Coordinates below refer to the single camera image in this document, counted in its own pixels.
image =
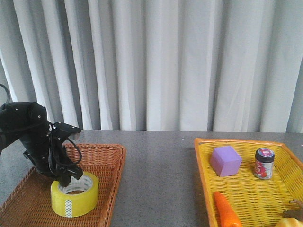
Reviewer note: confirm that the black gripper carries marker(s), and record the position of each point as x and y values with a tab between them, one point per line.
51	160

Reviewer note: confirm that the yellow packing tape roll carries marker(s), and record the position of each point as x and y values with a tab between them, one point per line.
77	199

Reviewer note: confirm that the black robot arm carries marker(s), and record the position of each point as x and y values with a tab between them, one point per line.
24	121

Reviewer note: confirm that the brown wicker basket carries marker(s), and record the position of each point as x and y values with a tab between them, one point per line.
29	205

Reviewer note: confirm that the purple foam cube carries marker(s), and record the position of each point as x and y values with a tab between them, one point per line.
225	161

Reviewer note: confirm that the orange toy carrot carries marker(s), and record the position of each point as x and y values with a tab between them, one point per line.
228	217

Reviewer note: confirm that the white pleated curtain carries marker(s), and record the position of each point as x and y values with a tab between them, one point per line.
157	65

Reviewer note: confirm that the yellow plastic mesh basket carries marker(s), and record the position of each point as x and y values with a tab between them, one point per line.
258	203

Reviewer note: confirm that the small jar with dark lid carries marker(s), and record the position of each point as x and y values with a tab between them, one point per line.
264	162

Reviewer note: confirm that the yellow toy fruit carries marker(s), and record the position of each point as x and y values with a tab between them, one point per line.
289	222

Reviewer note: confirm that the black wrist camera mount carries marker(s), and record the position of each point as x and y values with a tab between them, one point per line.
62	132

